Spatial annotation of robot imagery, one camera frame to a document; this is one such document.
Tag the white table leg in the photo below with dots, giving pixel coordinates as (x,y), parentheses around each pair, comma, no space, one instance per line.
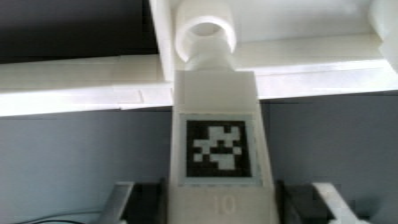
(221,189)

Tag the white U-shaped obstacle fence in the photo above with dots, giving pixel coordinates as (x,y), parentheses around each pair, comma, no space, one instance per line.
(120,83)

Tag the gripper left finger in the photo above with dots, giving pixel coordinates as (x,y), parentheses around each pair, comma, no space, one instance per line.
(111,215)

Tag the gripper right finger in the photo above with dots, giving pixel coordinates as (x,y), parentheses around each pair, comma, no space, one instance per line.
(336,204)

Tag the white square table top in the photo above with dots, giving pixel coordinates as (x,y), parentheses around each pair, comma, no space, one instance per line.
(290,36)

